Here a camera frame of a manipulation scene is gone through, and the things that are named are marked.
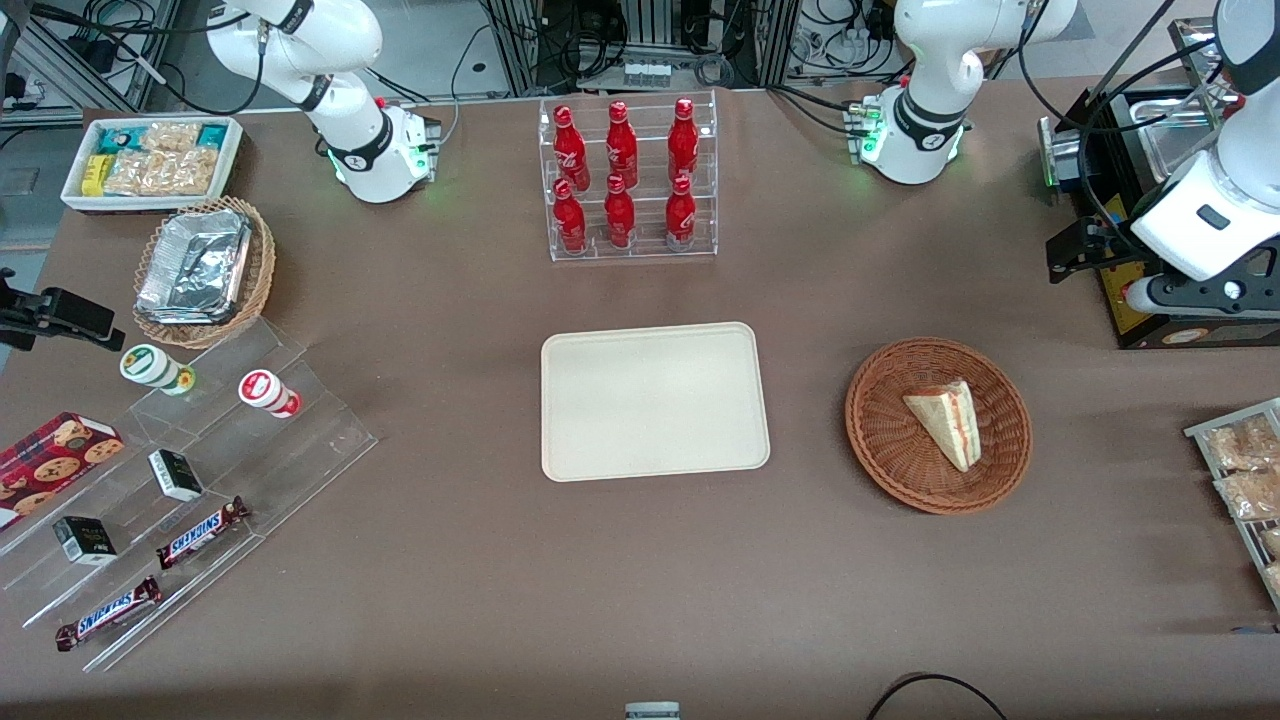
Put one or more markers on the Snickers chocolate bar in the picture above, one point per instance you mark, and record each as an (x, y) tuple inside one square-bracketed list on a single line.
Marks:
[(200, 532), (108, 612)]

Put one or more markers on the oval tan wicker basket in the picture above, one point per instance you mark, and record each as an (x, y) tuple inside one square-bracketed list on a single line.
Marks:
[(262, 262)]

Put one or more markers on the beige plastic tray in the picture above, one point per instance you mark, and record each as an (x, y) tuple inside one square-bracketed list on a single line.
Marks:
[(650, 400)]

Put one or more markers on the green lid yogurt cup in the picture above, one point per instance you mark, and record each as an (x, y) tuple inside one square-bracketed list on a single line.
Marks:
[(150, 365)]

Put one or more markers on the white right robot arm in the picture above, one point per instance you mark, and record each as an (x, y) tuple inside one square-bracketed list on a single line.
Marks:
[(350, 130)]

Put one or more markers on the round brown wicker basket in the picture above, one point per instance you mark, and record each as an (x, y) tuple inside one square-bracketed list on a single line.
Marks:
[(890, 440)]

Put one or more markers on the clear acrylic bottle rack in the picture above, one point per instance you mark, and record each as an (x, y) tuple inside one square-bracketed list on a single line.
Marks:
[(650, 252)]

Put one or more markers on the small grey device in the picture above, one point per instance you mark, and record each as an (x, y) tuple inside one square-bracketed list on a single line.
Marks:
[(652, 712)]

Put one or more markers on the silver foil pouch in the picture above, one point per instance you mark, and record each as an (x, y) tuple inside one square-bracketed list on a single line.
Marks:
[(195, 265)]

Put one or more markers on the clear bagged snack packet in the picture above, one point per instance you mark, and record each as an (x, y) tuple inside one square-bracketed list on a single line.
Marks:
[(1240, 445), (1250, 495)]

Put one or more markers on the yellow snack packet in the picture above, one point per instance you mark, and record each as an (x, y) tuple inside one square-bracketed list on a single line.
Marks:
[(94, 175)]

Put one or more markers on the clear acrylic stepped display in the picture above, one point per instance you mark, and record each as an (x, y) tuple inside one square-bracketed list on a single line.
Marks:
[(300, 440)]

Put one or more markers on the red soda bottle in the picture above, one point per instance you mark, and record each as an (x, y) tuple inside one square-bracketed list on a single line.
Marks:
[(621, 140), (570, 222), (620, 215), (683, 140), (680, 215), (569, 145)]

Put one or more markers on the teal snack packet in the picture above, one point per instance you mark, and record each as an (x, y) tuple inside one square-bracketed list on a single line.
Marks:
[(212, 135), (122, 140)]

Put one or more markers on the aluminium frame rack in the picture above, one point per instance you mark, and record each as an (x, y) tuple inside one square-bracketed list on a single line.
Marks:
[(60, 50), (640, 30)]

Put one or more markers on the triangular sandwich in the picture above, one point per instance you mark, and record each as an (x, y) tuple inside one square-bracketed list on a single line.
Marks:
[(950, 420)]

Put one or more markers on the black food warmer appliance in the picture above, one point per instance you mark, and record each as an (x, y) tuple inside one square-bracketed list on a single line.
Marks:
[(1140, 120)]

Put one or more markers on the clear cracker packet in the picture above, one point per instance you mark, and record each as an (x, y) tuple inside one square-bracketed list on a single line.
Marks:
[(170, 136), (130, 173), (190, 170)]

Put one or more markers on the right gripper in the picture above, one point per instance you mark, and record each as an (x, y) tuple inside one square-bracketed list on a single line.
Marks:
[(20, 309)]

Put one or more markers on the silver metal fixture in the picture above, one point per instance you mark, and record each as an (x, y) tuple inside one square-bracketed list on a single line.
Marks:
[(1060, 155)]

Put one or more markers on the red tartan cookie box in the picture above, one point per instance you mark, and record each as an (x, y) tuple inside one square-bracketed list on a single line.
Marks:
[(50, 455)]

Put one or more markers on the red lid yogurt cup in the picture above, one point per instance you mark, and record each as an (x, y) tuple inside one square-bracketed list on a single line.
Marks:
[(262, 388)]

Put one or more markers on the small black carton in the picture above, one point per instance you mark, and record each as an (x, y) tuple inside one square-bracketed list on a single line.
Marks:
[(175, 477), (85, 540)]

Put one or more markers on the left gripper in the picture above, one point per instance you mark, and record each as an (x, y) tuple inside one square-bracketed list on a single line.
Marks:
[(1108, 243)]

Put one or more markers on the white rectangular snack bin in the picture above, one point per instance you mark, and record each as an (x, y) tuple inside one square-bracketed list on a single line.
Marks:
[(150, 202)]

